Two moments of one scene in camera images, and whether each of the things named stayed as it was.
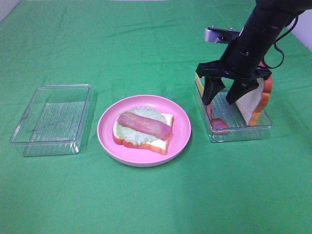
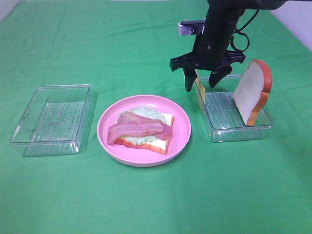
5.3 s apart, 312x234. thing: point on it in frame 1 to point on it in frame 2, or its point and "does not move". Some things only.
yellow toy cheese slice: [200, 84] does not move
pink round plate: [137, 155] does not move
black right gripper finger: [240, 87] to [216, 75]
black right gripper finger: [213, 85] to [190, 76]
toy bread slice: [251, 105] does not move
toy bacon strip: [148, 126] does not move
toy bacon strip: [218, 126] to [119, 130]
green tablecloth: [121, 48] does not move
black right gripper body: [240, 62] to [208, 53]
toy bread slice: [157, 145] does not move
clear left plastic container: [54, 122] does not move
